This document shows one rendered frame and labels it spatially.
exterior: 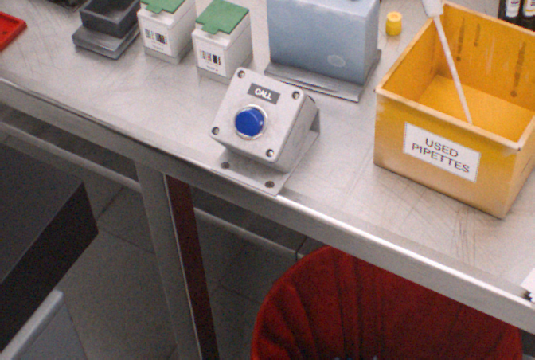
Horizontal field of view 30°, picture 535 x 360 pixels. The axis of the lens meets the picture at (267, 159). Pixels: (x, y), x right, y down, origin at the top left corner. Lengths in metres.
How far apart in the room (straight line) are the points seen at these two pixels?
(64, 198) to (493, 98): 0.42
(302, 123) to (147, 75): 0.20
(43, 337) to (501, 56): 0.48
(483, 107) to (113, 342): 1.06
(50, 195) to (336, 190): 0.26
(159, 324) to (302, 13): 1.03
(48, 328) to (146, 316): 1.01
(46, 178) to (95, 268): 1.12
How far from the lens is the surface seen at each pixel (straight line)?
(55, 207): 0.84
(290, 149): 0.90
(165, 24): 1.00
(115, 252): 1.98
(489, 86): 0.98
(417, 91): 0.96
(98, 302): 1.92
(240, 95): 0.89
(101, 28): 1.06
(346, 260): 1.42
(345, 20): 0.93
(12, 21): 1.12
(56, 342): 0.91
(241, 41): 0.99
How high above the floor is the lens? 1.59
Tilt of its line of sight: 50 degrees down
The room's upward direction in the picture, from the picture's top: 4 degrees counter-clockwise
